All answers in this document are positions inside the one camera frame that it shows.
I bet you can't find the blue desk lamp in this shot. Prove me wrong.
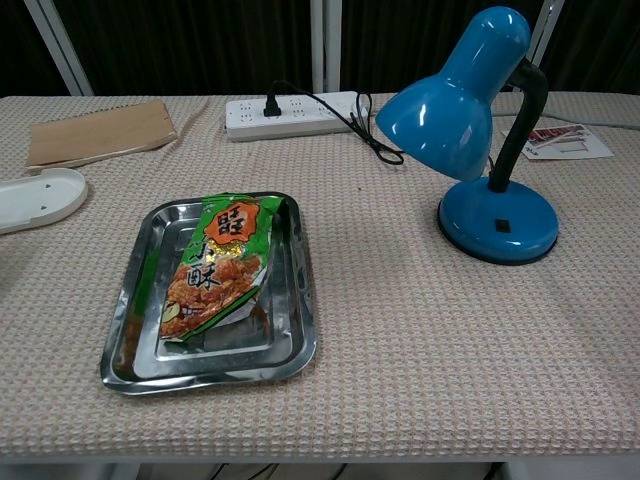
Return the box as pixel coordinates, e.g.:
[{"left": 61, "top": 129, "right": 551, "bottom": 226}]
[{"left": 374, "top": 5, "right": 561, "bottom": 267}]

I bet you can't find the rectangular stainless steel tray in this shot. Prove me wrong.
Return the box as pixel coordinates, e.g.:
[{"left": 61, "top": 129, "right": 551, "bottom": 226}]
[{"left": 99, "top": 191, "right": 319, "bottom": 397}]

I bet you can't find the green and orange snack bag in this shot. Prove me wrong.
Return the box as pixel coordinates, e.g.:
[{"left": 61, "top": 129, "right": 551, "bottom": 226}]
[{"left": 159, "top": 192, "right": 297, "bottom": 343}]

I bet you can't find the white power strip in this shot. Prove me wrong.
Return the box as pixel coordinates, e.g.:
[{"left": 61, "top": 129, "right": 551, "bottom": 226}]
[{"left": 224, "top": 90, "right": 371, "bottom": 144}]

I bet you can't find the beige waffle tablecloth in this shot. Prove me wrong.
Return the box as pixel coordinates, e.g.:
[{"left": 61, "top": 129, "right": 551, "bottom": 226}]
[{"left": 0, "top": 92, "right": 640, "bottom": 459}]

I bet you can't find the brown kraft notebook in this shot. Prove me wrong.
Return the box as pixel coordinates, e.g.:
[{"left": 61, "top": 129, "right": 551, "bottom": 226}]
[{"left": 25, "top": 101, "right": 179, "bottom": 170}]

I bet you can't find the printed photo card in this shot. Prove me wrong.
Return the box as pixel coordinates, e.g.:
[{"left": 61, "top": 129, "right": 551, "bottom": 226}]
[{"left": 501, "top": 123, "right": 616, "bottom": 162}]

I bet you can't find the white oval plastic dish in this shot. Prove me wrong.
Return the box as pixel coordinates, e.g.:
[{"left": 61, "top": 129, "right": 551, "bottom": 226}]
[{"left": 0, "top": 167, "right": 89, "bottom": 236}]

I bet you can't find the black power cable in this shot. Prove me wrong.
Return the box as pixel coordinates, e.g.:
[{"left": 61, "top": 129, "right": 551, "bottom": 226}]
[{"left": 263, "top": 79, "right": 406, "bottom": 167}]

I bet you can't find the white metal frame post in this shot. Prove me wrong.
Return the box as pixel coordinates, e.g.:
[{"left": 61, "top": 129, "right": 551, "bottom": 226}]
[
  {"left": 309, "top": 0, "right": 343, "bottom": 95},
  {"left": 23, "top": 0, "right": 95, "bottom": 97},
  {"left": 525, "top": 0, "right": 567, "bottom": 67}
]

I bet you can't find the grey power strip cable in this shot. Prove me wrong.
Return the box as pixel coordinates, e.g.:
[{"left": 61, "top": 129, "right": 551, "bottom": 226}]
[{"left": 492, "top": 106, "right": 640, "bottom": 128}]

